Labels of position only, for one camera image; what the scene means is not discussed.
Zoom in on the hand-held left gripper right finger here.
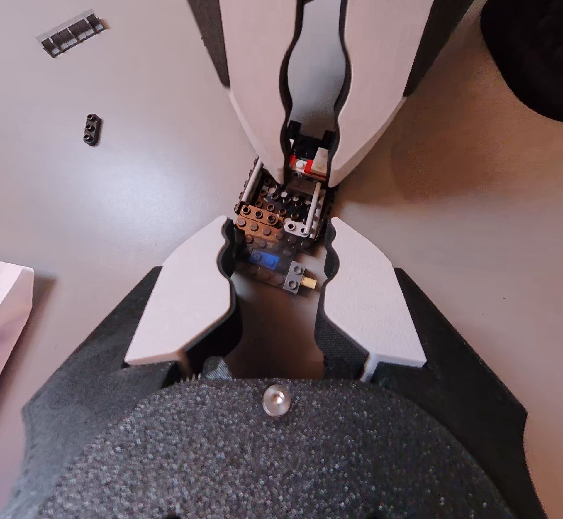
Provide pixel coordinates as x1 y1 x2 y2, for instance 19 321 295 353
317 217 429 383

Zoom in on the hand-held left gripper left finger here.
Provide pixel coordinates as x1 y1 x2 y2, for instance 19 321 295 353
125 216 243 370

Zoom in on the black lego grille piece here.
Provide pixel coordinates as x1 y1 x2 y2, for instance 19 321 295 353
37 11 107 58

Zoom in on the black lego car chassis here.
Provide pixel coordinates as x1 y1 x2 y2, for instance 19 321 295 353
233 123 339 296

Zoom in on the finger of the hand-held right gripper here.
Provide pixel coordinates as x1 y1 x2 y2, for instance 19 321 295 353
328 0 449 188
216 0 301 187

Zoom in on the white printed paper bag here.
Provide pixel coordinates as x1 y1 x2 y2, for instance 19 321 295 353
0 261 36 375

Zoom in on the small black lego piece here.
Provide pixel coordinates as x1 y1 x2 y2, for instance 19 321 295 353
83 113 103 146

